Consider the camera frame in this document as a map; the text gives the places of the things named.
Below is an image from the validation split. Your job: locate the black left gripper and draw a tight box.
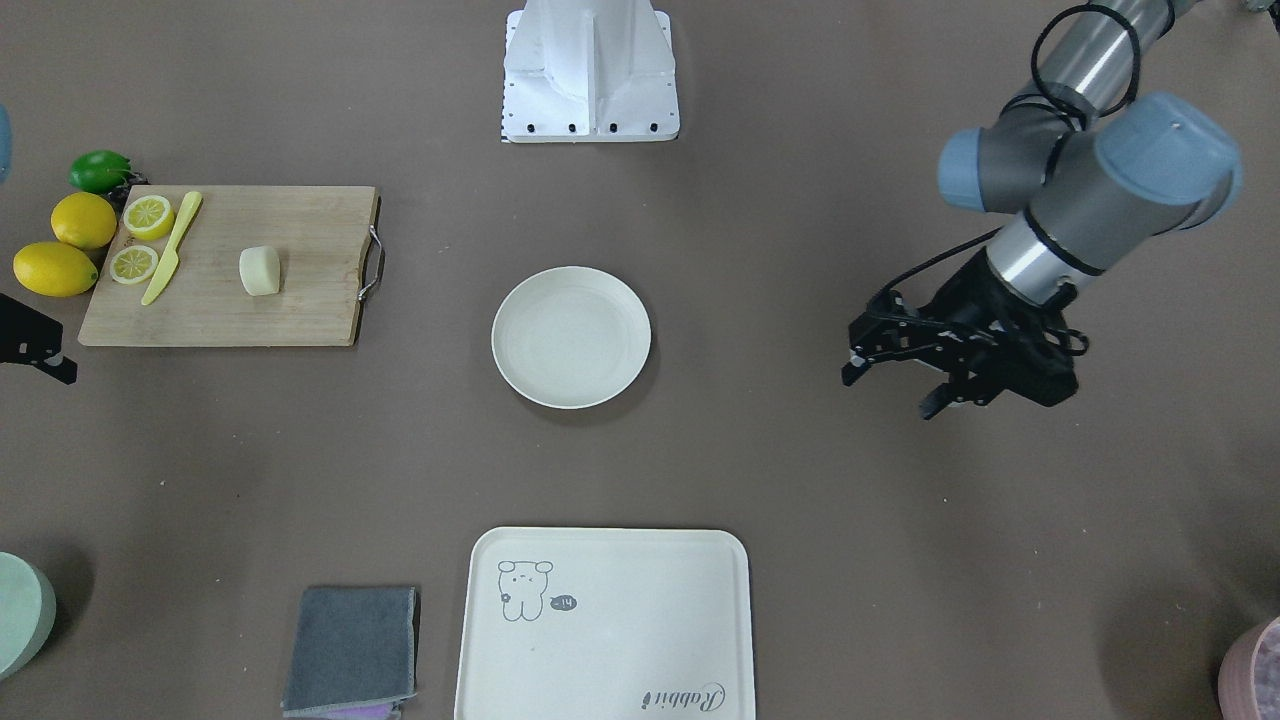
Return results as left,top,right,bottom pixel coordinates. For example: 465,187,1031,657
841,249,1091,420

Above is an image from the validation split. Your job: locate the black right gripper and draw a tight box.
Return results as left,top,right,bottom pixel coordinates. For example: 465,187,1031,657
1,293,78,386

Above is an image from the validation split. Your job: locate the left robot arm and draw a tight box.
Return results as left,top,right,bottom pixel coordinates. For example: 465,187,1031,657
841,1,1243,419

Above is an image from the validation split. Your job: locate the cream rabbit print tray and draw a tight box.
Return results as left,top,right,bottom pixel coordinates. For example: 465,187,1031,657
454,527,758,719

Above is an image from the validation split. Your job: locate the lower whole lemon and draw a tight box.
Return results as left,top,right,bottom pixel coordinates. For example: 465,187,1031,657
12,242,99,299

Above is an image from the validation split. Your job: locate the whole lemon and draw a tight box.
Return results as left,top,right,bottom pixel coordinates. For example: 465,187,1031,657
12,242,99,299
50,191,118,250

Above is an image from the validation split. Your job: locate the lower lemon slice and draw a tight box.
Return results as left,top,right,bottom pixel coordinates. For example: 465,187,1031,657
105,243,160,286

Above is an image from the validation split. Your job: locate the lemon slice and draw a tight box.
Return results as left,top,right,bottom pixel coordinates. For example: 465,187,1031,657
122,193,177,242
105,243,160,286

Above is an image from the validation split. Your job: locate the upper whole lemon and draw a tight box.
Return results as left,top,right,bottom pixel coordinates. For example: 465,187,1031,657
50,191,118,250

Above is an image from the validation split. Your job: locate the yellow plastic knife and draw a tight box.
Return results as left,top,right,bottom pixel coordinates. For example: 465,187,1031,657
140,191,204,306

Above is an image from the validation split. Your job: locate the upper lemon slice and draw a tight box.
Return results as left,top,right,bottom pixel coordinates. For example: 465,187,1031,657
122,193,177,242

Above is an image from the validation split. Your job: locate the green lime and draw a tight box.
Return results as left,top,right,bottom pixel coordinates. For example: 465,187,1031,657
67,150,133,195

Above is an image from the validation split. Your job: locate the pale green bowl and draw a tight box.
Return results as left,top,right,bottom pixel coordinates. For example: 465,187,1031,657
1,552,58,680

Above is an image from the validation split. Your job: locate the bamboo cutting board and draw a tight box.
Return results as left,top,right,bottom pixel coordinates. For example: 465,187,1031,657
78,184,380,347

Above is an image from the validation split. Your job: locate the cream round plate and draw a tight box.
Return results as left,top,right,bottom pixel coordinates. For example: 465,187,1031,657
490,266,653,410

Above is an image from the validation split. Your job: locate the grey folded cloth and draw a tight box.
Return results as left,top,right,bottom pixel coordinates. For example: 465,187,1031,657
282,585,419,719

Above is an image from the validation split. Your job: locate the pink bowl of ice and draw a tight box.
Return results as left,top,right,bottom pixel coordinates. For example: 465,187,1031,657
1217,618,1279,719

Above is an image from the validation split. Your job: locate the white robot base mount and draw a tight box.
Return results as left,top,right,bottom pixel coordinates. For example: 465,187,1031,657
500,1,681,143

